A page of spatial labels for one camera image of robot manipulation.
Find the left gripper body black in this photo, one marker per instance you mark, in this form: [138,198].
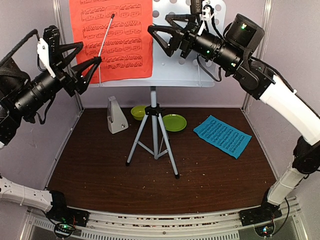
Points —
[26,99]

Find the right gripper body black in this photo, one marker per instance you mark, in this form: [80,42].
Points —
[226,54]

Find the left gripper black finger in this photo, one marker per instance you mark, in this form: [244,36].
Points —
[65,53]
[84,71]

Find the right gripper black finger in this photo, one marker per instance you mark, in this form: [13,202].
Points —
[175,37]
[172,19]

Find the white perforated music stand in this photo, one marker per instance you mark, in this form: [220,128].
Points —
[171,71]

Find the red sheet music paper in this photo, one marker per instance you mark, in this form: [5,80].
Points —
[117,31]

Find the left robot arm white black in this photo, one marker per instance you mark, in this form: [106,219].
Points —
[43,200]

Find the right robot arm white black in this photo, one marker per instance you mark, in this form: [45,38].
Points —
[266,84]

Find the grey metronome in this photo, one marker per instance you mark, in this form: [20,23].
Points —
[116,119]

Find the green plastic bowl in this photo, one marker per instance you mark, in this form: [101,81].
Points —
[138,112]

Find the green plastic plate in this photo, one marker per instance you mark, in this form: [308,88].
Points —
[174,122]

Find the blue sheet music paper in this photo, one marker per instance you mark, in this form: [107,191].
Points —
[223,136]

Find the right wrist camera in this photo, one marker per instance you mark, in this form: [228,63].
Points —
[203,12]

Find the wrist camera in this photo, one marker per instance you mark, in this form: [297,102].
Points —
[48,54]
[203,12]

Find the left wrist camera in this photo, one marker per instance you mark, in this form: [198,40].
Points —
[48,54]

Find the right aluminium frame post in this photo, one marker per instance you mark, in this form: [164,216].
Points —
[262,48]

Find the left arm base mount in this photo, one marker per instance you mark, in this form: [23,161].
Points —
[65,220]

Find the aluminium front rail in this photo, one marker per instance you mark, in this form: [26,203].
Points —
[219,225]

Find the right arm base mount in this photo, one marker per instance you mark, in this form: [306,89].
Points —
[261,219]

